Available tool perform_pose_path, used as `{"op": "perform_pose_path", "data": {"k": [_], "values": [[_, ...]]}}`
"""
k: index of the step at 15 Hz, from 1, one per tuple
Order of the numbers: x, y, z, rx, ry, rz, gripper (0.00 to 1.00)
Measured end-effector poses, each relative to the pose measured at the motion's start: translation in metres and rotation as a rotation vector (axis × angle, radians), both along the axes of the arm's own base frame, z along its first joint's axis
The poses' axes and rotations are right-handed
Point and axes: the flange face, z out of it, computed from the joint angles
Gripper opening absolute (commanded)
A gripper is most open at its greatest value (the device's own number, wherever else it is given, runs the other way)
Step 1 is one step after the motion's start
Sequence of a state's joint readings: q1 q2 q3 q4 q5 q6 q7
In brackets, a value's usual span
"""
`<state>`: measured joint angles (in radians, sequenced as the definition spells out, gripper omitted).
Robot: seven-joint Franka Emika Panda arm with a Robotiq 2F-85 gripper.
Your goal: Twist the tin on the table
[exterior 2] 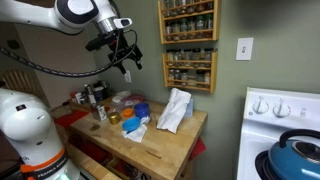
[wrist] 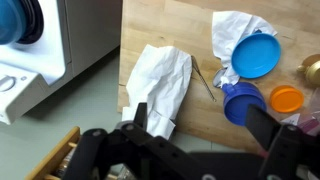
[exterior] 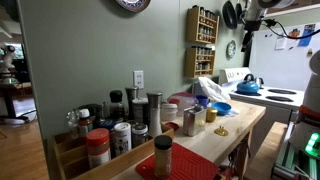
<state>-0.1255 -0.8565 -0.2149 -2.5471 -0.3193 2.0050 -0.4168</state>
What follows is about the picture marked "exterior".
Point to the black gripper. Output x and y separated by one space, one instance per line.
247 37

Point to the rectangular silver metal tin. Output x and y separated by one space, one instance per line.
194 122

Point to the white paper note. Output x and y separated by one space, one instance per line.
280 43

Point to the black hanging frying pan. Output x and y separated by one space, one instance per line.
229 15

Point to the white refrigerator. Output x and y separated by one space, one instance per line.
276 66

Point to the silver kettle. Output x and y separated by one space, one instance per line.
259 82

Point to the blue kettle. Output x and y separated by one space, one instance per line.
247 87

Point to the orange picture magnet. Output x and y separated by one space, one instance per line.
294 34

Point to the white cloth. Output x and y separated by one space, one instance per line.
211 89

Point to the white electric stove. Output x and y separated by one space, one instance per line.
263 100

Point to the black stove burner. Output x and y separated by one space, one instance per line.
279 98
281 91

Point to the wooden overhead cabinet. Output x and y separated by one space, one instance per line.
293 8

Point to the blue paper note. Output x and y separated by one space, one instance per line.
306 35

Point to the small fridge magnet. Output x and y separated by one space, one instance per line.
309 52

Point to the blue bowl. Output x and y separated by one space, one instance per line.
221 108

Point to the blue cup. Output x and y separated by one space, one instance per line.
202 100

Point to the gold jar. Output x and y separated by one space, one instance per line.
211 114

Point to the pink plastic container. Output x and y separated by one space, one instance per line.
183 100

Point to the gold round stopper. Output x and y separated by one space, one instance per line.
221 131

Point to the white round container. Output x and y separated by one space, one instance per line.
169 112

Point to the steel and white grinder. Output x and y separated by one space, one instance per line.
154 113

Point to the gray cylindrical canister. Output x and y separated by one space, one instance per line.
140 110

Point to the dark steel grinder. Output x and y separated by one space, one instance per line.
131 98

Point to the red ribbed silicone mat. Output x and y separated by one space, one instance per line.
190 165

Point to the glass jar with dark lid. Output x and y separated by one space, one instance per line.
139 134

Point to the spice jar with black lid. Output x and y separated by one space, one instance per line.
163 156

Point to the dark bottle with black cap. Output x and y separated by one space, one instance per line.
116 105

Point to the jar with blue label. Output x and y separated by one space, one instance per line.
106 124

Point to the jar with red lid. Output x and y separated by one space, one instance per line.
98 146

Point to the brown bottle with white cap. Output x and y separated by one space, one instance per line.
84 123

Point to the clear glass bottle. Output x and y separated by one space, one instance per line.
72 123

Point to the wooden spice box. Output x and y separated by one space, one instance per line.
70 160

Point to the dark background table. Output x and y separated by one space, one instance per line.
13 90

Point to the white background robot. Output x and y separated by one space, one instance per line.
7 63

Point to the small decorative wall plate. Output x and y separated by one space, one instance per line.
231 49

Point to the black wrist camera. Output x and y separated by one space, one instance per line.
253 25

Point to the wooden wall spice rack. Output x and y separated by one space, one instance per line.
191 26
190 63

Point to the white wall outlet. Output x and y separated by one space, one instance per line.
138 79

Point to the aluminium robot stand frame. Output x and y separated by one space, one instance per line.
286 160

